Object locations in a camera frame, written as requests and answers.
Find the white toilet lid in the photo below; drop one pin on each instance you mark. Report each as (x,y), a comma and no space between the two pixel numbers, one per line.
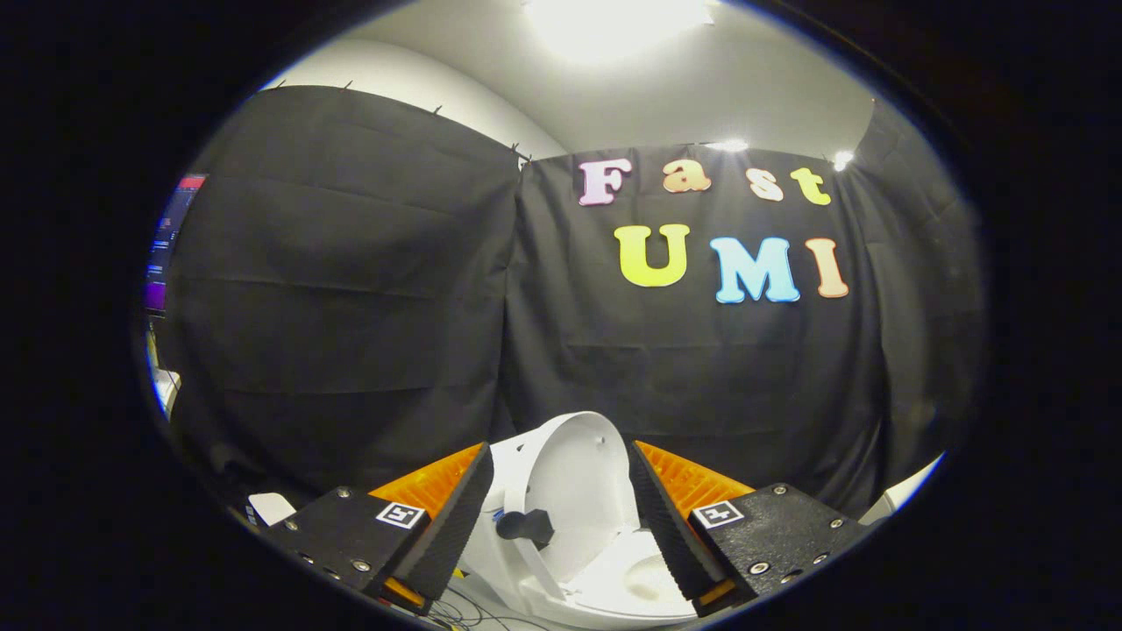
(578,473)

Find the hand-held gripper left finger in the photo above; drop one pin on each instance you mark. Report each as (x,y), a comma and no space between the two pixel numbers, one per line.
(443,535)

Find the computer monitor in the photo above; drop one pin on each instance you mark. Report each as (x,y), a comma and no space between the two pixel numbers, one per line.
(171,237)

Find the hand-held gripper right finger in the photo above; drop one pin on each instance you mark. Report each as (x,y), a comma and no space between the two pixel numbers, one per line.
(671,535)

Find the white flat panel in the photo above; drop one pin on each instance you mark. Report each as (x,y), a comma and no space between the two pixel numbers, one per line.
(903,491)

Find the long ceiling light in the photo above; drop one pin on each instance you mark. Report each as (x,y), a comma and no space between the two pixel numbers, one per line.
(726,145)

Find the large ceiling light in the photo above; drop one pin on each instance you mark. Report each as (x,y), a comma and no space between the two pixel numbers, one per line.
(614,22)

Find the white box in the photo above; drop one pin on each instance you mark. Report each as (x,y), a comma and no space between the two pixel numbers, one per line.
(272,508)

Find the small ceiling light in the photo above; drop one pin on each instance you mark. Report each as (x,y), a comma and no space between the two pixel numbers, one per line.
(842,159)

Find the black backdrop cloth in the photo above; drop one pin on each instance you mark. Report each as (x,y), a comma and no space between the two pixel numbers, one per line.
(351,307)

